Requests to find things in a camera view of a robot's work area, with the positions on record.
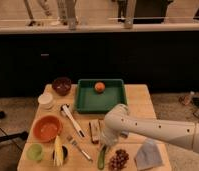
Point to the black small dish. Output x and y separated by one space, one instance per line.
65 153

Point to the white small cup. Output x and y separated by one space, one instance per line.
46 100

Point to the orange round fruit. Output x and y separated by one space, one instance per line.
99 87

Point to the white handled kitchen tool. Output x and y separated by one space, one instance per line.
65 111

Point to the black tripod leg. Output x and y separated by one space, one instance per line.
23 135

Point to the red bowl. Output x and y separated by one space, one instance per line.
47 128

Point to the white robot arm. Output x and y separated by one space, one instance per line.
178 133

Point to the green plastic tray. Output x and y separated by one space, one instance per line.
89 101

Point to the brown wooden block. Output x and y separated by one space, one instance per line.
95 131

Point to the light green cup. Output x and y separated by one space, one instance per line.
35 152

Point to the silver fork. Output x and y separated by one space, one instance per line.
75 144

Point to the dark brown bowl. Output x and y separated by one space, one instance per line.
62 85

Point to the grey folded cloth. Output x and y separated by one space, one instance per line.
148 156

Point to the blue sponge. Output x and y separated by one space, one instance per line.
124 134

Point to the yellow corn cob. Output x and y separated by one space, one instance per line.
58 152

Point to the bunch of purple grapes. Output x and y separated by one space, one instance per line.
119 160

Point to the green pepper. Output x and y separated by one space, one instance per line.
101 158

